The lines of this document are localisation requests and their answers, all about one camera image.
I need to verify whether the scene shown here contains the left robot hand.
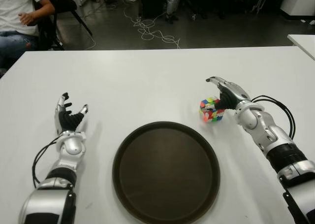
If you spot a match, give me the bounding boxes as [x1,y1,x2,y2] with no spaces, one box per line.
[54,93,89,135]

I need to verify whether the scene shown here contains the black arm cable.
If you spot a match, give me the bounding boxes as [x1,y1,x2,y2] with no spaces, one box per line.
[251,95,296,139]
[32,135,62,188]

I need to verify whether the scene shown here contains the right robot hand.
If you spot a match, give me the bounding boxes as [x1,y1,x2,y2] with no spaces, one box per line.
[203,76,252,111]

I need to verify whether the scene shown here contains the person in white shirt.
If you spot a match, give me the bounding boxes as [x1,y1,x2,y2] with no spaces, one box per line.
[0,0,55,68]

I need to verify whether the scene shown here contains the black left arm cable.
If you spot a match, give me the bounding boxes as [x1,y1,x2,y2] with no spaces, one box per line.
[32,135,62,188]

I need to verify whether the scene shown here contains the black office chair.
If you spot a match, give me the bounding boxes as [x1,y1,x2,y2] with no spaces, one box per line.
[27,0,95,51]

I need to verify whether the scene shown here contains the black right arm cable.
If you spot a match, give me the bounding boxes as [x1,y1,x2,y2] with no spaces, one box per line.
[251,95,296,139]

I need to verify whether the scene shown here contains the silver humanoid robot legs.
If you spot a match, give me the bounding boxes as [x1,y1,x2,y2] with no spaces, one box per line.
[165,0,183,24]

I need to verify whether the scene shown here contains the large white cabinet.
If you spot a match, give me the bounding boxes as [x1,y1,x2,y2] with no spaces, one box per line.
[280,0,315,20]

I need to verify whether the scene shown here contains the black cabinet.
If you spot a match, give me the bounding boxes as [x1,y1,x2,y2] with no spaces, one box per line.
[139,0,168,19]

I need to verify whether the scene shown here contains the black furniture legs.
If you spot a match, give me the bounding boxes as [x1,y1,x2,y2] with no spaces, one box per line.
[189,0,227,20]

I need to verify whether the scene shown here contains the tangled white floor cable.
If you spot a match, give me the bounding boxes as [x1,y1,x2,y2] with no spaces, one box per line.
[123,4,181,49]

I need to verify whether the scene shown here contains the multicoloured Rubik's cube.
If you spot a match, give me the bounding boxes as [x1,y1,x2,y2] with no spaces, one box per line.
[199,97,225,124]

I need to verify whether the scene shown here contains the dark round plate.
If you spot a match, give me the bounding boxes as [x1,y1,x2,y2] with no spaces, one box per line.
[112,121,221,224]

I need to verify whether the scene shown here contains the white side table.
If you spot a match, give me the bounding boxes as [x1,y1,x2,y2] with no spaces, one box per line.
[286,33,315,61]

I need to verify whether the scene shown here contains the folded metal stand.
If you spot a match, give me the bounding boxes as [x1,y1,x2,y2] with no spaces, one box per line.
[251,0,268,14]

